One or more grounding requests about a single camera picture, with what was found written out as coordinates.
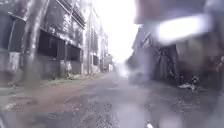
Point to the grey multi-storey building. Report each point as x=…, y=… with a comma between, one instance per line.
x=95, y=43

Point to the wet grey asphalt alley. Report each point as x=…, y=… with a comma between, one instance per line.
x=110, y=106

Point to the dark industrial building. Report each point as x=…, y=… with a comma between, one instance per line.
x=56, y=36

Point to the dark building with pale sign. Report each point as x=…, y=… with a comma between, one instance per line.
x=186, y=56

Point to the weedy dirt verge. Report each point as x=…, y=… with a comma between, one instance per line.
x=40, y=85

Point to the pile of rubbish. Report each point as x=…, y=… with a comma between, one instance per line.
x=189, y=85

